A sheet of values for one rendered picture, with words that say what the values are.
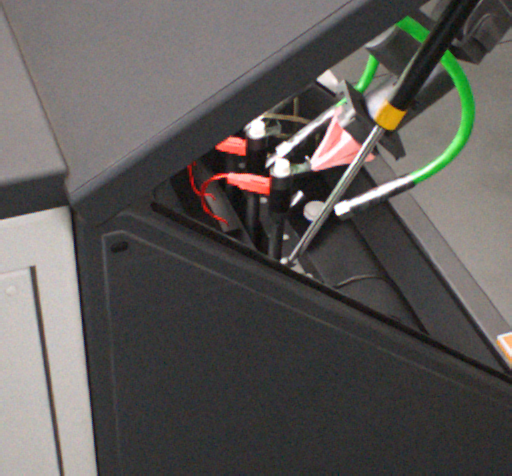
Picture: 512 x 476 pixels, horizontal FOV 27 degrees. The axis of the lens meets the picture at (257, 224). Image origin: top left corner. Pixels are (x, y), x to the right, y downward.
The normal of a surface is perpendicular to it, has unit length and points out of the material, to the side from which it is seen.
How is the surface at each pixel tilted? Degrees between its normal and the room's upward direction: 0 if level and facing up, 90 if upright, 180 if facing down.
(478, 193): 0
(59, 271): 90
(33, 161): 0
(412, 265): 90
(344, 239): 0
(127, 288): 90
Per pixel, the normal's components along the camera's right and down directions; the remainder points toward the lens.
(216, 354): 0.37, 0.64
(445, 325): -0.93, 0.22
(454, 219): 0.04, -0.73
